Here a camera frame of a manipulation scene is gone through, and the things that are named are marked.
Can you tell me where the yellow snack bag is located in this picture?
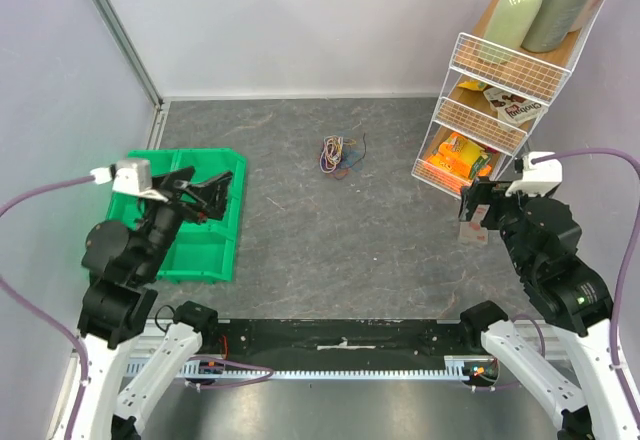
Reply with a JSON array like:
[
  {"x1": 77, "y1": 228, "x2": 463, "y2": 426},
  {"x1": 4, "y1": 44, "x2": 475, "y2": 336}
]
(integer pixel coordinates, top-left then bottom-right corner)
[{"x1": 457, "y1": 79, "x2": 489, "y2": 92}]

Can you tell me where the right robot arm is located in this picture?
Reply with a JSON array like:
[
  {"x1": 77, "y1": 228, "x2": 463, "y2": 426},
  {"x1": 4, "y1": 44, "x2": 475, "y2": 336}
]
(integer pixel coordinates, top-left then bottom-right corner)
[{"x1": 457, "y1": 177, "x2": 639, "y2": 439}]

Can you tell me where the white wire shelf rack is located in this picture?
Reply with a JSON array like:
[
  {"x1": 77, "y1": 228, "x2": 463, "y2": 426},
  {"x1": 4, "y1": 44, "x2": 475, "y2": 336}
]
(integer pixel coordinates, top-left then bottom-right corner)
[{"x1": 411, "y1": 0, "x2": 606, "y2": 198}]

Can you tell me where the dark green bottle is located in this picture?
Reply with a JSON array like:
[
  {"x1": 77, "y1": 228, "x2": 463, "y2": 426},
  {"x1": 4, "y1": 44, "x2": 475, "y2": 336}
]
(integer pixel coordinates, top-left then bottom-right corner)
[{"x1": 521, "y1": 0, "x2": 587, "y2": 53}]

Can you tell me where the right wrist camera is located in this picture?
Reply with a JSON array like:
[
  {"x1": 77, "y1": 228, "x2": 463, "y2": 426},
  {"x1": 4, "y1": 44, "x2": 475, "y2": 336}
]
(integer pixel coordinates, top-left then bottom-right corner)
[{"x1": 507, "y1": 152, "x2": 563, "y2": 197}]

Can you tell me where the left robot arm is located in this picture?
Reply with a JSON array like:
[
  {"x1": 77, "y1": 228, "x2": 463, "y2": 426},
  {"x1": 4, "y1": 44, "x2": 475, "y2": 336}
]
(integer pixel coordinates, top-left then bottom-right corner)
[{"x1": 52, "y1": 158, "x2": 233, "y2": 439}]

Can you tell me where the coloured cable bundle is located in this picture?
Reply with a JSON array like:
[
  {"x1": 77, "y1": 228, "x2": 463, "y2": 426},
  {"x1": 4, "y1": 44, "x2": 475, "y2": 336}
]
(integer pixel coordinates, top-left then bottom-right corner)
[{"x1": 318, "y1": 132, "x2": 368, "y2": 181}]

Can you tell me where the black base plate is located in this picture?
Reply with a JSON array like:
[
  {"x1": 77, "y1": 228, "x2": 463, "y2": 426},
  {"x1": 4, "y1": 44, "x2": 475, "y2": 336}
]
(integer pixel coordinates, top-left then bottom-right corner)
[{"x1": 186, "y1": 319, "x2": 488, "y2": 372}]

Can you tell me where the chobani yogurt pack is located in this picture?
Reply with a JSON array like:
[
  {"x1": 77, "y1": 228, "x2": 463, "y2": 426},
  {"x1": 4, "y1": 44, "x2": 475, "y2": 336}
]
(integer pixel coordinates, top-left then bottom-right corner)
[{"x1": 483, "y1": 87, "x2": 547, "y2": 127}]

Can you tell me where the light green spray bottle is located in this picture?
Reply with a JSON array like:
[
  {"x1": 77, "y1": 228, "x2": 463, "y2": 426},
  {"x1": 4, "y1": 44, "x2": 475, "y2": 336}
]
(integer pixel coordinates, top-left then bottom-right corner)
[{"x1": 478, "y1": 0, "x2": 543, "y2": 64}]

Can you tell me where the aluminium rail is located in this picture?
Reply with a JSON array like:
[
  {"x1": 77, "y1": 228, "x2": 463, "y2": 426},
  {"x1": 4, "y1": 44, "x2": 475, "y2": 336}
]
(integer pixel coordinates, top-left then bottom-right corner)
[{"x1": 92, "y1": 354, "x2": 501, "y2": 381}]

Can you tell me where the orange snack box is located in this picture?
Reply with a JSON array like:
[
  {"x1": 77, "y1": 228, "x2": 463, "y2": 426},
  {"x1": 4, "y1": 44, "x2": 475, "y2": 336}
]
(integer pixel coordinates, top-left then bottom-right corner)
[{"x1": 423, "y1": 132, "x2": 493, "y2": 194}]

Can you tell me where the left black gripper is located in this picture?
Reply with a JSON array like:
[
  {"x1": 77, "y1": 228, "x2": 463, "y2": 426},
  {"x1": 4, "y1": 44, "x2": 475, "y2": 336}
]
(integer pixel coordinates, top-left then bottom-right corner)
[{"x1": 137, "y1": 164, "x2": 234, "y2": 278}]

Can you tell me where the green compartment bin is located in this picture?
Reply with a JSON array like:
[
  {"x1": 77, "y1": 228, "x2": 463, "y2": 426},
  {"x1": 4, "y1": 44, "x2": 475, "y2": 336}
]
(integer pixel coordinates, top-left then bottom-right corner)
[{"x1": 81, "y1": 148, "x2": 247, "y2": 288}]

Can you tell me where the small pink card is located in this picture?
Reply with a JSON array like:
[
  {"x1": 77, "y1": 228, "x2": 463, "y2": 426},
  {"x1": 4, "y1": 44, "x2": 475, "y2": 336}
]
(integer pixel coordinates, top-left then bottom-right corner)
[{"x1": 458, "y1": 205, "x2": 489, "y2": 246}]

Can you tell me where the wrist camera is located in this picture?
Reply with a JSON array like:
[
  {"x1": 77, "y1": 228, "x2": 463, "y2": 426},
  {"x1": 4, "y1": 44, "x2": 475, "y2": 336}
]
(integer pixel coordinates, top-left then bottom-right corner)
[
  {"x1": 507, "y1": 152, "x2": 563, "y2": 197},
  {"x1": 90, "y1": 158, "x2": 152, "y2": 196}
]

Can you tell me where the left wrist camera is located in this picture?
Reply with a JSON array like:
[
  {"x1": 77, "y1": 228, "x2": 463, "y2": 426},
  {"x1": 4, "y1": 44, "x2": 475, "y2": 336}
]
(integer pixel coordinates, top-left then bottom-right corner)
[{"x1": 90, "y1": 158, "x2": 152, "y2": 196}]

